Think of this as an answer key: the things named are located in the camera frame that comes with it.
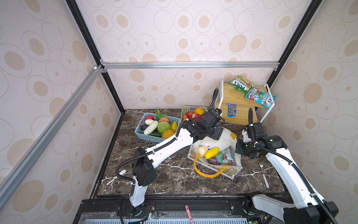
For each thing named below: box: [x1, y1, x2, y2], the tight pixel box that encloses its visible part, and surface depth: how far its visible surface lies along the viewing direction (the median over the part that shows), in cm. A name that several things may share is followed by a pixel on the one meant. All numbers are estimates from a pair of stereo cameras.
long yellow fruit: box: [204, 147, 220, 160], surface depth 90 cm
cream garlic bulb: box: [196, 145, 209, 158], surface depth 91 cm
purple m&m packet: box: [208, 155, 221, 166], surface depth 89 cm
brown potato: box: [158, 116, 169, 123], surface depth 105 cm
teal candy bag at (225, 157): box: [217, 145, 237, 166], surface depth 85 cm
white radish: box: [143, 120, 159, 135], surface depth 99 cm
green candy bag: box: [228, 75, 255, 94], surface depth 86 cm
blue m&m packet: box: [227, 103, 237, 118], surface depth 99 cm
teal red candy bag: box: [245, 87, 278, 110], surface depth 80 cm
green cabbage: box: [157, 120, 173, 134], surface depth 99 cm
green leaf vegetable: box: [155, 108, 167, 122], surface depth 104 cm
